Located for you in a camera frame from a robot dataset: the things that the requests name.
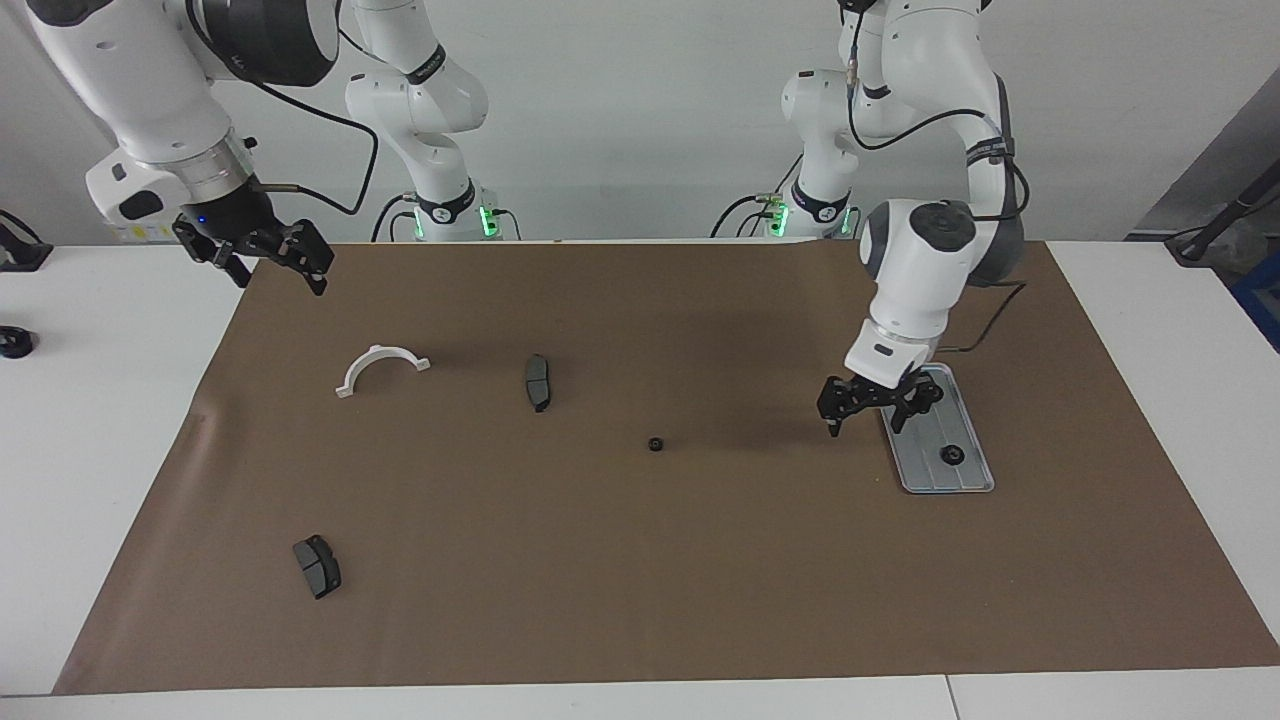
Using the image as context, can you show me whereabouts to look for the blue box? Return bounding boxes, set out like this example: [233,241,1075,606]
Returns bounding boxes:
[1232,250,1280,351]

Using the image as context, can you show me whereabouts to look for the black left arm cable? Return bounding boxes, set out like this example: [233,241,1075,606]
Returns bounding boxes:
[845,50,1031,353]

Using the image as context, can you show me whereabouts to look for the white half ring clamp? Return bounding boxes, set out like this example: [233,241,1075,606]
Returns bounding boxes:
[334,344,432,400]

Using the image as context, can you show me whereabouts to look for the black clamp with cable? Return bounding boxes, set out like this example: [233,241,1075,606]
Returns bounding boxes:
[0,210,53,273]

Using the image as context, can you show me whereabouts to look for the silver ribbed metal tray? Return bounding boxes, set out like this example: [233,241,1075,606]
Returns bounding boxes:
[868,362,997,495]

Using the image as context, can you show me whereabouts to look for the black stand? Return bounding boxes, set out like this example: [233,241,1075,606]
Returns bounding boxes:
[1165,160,1280,266]

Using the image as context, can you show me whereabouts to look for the brown table mat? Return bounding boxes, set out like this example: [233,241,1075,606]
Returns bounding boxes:
[52,238,1280,696]

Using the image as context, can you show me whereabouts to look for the black base cable bundle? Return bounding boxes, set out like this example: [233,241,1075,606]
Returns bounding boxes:
[710,150,803,241]
[370,192,421,243]

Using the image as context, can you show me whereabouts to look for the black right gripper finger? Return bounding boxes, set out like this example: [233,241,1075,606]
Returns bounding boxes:
[172,222,251,291]
[255,220,336,298]

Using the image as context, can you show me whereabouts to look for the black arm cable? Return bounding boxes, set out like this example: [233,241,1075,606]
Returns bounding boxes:
[245,80,382,217]
[845,50,1031,353]

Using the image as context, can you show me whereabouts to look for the short dark brake pad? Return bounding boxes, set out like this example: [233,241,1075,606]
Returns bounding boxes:
[292,535,343,601]

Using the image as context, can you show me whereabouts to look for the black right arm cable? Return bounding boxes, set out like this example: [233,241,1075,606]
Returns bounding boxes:
[245,80,382,217]

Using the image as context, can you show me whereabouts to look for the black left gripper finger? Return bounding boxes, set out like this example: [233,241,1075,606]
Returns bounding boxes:
[817,377,863,438]
[892,380,946,433]

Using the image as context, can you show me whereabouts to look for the white wall socket box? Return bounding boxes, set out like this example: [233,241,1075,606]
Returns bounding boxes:
[103,195,216,244]

